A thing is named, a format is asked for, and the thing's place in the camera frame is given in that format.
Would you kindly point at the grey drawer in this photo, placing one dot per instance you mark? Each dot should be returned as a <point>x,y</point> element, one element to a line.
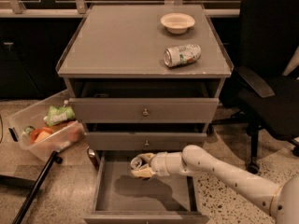
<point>144,110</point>
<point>121,198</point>
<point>142,141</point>

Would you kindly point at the white green soda can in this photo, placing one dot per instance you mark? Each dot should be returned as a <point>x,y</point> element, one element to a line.
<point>181,55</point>

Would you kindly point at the grey top drawer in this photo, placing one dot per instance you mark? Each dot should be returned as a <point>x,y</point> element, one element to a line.
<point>144,110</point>

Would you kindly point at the red can on floor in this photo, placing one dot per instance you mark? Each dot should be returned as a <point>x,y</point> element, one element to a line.
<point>93,158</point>

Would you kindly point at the small green can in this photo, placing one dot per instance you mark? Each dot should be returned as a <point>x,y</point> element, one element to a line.
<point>27,130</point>

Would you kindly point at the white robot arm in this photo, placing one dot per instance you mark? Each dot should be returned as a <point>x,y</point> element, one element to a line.
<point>281,202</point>

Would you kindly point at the grey drawer cabinet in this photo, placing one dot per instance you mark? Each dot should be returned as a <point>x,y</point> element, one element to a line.
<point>119,53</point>

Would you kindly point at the black office chair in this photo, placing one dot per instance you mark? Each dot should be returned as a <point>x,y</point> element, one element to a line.
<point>264,84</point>

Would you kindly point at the black metal leg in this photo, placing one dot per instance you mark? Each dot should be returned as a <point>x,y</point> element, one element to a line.
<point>54,157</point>

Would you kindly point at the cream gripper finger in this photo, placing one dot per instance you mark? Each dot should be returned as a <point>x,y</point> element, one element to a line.
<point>146,157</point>
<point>143,173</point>

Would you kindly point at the white paper bowl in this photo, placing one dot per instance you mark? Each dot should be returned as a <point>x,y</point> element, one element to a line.
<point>177,23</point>

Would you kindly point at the blue pepsi can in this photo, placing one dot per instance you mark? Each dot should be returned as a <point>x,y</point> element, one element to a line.
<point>139,162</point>

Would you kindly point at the orange plastic object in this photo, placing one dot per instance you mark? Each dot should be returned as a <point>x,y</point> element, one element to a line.
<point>40,134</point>

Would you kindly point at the clear plastic storage bin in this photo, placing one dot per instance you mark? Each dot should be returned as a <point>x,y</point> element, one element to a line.
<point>63,135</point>

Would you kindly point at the green snack bag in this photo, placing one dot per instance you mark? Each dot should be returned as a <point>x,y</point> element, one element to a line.
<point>59,114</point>

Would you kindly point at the grey bottom drawer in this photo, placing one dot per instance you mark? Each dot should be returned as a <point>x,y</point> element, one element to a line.
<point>121,198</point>

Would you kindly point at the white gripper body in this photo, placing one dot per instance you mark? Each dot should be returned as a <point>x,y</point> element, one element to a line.
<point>159,163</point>

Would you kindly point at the grey middle drawer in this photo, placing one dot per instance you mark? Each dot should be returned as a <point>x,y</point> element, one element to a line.
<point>142,141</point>

